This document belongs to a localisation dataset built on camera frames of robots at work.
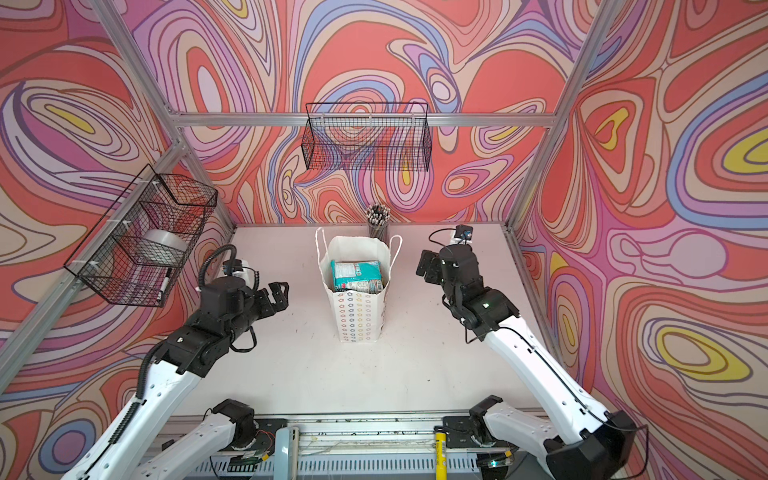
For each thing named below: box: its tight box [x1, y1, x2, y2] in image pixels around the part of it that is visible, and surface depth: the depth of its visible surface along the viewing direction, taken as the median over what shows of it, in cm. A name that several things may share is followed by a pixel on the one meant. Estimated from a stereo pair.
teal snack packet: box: [330, 259, 384, 294], surface depth 82 cm
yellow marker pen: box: [434, 429, 447, 480], surface depth 71 cm
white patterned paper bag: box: [315, 227, 403, 343], surface depth 82 cm
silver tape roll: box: [136, 229, 189, 267], surface depth 73 cm
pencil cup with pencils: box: [366, 204, 391, 245], surface depth 101 cm
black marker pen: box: [156, 267, 173, 302], surface depth 75 cm
